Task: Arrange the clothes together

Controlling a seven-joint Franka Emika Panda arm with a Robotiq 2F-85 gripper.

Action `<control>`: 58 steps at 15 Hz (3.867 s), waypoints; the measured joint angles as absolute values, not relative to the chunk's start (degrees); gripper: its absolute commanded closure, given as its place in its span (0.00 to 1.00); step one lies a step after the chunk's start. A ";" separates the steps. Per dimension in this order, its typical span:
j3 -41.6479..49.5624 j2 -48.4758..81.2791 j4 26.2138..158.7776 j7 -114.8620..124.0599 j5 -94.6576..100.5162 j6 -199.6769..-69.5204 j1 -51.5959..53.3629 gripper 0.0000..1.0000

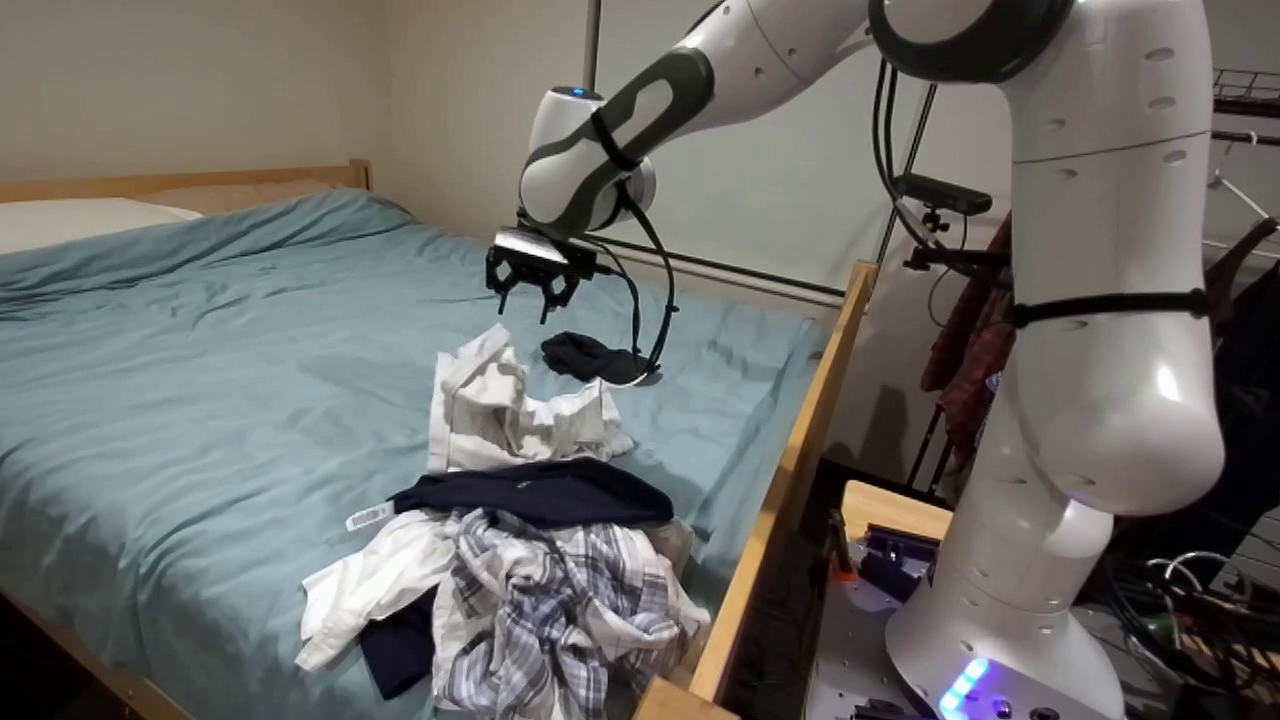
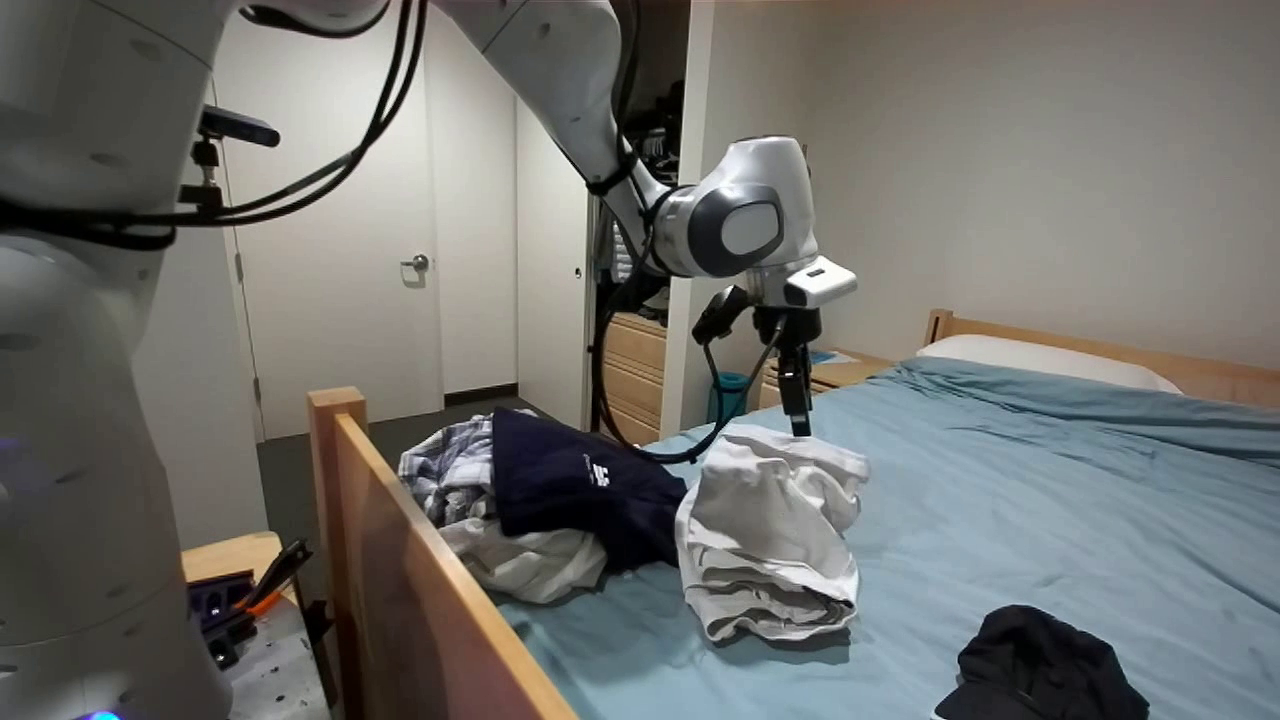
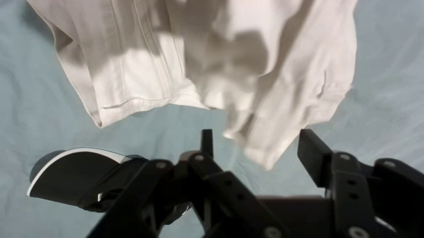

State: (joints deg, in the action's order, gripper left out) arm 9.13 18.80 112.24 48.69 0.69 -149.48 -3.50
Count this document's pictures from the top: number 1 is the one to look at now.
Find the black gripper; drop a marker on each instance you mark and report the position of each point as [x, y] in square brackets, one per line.
[547, 273]

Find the white garment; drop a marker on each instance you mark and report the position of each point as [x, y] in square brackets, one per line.
[503, 405]

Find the navy t-shirt with white print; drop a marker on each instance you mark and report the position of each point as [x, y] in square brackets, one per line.
[547, 488]

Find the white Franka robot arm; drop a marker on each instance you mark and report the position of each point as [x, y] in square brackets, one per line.
[1106, 401]

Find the dark hanging clothes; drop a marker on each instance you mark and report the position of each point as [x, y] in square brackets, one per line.
[1245, 386]

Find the black garment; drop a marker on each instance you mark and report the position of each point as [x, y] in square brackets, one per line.
[593, 356]

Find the plaid checked shirt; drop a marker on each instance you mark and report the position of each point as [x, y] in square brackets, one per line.
[561, 613]

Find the cream white cloth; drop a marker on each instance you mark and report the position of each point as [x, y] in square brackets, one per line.
[367, 584]

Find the small navy cloth piece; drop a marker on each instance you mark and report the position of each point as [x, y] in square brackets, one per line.
[398, 655]

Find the small wooden crate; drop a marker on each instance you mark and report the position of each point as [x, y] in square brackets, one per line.
[897, 515]

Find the red hanging cloth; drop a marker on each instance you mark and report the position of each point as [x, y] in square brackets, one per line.
[972, 346]

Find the white pillow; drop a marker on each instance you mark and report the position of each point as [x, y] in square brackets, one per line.
[82, 222]

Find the black camera on stand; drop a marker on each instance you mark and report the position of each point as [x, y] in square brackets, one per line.
[947, 199]

